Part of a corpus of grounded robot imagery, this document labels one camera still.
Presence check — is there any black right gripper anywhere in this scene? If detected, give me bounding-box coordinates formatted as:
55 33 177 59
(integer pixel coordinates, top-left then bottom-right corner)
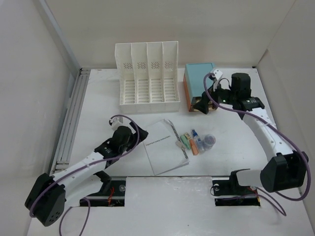
192 80 237 114

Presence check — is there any white instruction booklet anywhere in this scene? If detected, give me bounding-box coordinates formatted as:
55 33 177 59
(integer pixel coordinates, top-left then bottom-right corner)
143 119 189 176

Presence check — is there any clear blue spray bottle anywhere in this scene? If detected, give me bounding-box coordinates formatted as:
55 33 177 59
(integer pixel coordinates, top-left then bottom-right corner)
191 129 205 153

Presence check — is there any grey rectangular eraser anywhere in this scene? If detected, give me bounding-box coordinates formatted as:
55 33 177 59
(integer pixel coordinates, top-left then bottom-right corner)
176 141 182 148

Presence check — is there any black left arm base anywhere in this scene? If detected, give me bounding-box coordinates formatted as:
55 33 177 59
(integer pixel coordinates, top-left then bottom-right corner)
86 171 126 207

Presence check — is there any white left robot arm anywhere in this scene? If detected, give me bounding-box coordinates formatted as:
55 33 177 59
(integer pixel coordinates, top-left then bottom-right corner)
25 123 148 227

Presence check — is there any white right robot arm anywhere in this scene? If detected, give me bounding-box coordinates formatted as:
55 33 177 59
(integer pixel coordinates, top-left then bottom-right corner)
194 71 311 194

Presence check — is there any teal orange drawer box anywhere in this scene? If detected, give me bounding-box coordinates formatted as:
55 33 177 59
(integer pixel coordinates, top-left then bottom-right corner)
183 62 216 112

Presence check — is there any orange translucent case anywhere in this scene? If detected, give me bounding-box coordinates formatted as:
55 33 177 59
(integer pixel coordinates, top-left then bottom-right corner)
189 139 199 155

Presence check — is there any green translucent case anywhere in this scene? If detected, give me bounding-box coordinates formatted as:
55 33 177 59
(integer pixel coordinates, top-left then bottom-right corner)
180 135 191 150

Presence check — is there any white plastic file organizer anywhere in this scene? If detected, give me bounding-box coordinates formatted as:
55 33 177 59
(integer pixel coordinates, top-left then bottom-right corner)
115 41 180 114

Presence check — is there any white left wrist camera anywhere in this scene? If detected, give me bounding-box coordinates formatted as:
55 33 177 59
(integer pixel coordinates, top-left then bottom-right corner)
109 117 123 131

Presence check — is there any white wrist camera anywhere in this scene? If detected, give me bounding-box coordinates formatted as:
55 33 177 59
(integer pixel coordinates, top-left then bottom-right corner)
109 117 123 131
211 69 223 91

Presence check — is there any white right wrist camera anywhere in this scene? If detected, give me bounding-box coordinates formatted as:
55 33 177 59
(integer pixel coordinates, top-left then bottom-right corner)
211 69 223 91

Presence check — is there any aluminium rail frame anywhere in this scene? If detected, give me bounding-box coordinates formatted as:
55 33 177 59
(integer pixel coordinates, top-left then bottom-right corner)
49 68 91 174

